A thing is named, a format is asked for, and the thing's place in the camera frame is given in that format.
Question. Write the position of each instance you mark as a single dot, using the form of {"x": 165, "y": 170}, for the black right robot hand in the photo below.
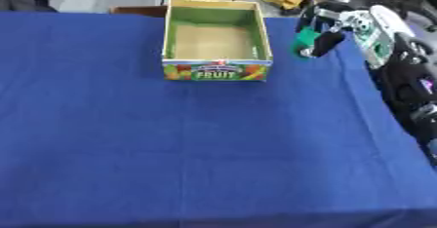
{"x": 329, "y": 38}

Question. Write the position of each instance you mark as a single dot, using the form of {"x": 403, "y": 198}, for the brown wooden chair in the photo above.
{"x": 139, "y": 10}

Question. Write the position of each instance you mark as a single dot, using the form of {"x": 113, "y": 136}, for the tan cardboard box green inside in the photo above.
{"x": 213, "y": 42}

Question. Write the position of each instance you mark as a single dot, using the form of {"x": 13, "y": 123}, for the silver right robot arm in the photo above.
{"x": 398, "y": 59}

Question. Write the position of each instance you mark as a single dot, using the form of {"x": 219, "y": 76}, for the green block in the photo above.
{"x": 305, "y": 38}

